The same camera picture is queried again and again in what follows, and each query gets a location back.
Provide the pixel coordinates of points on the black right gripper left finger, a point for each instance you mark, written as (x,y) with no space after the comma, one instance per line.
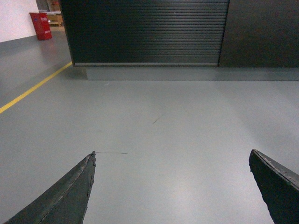
(65,202)

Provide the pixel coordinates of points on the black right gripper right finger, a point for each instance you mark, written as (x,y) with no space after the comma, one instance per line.
(279,187)

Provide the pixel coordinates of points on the black slatted checkout counter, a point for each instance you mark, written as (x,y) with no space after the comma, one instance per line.
(219,40)

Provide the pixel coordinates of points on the red fire equipment box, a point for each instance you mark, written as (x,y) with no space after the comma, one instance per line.
(41,26)

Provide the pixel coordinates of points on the wooden pallet stack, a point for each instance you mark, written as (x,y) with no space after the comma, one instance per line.
(53,11)

